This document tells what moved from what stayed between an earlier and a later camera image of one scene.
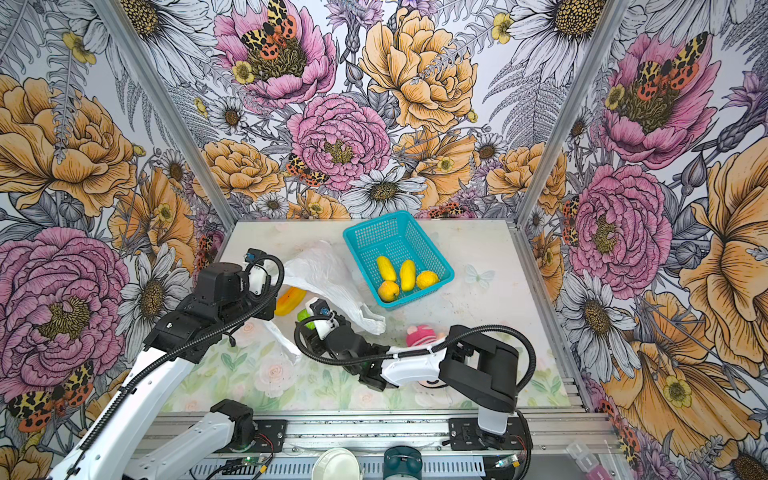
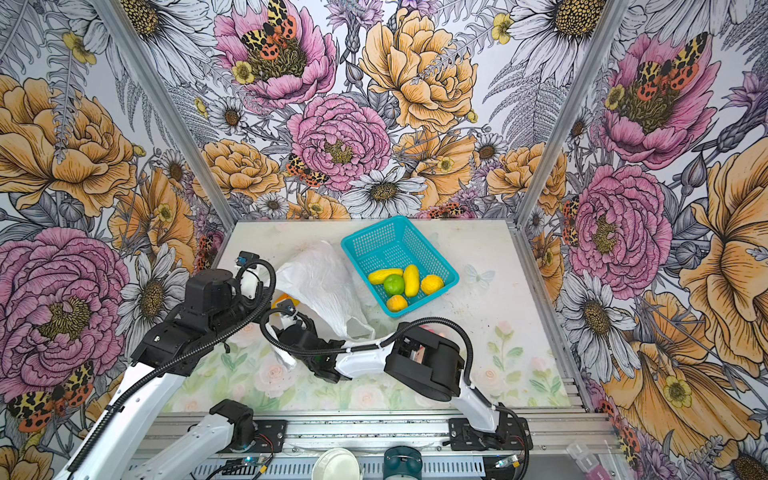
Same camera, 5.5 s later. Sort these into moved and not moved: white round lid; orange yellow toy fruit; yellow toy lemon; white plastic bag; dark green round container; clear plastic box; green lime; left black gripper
Moved: yellow toy lemon; green lime; orange yellow toy fruit
Not moved: white round lid; left black gripper; clear plastic box; white plastic bag; dark green round container
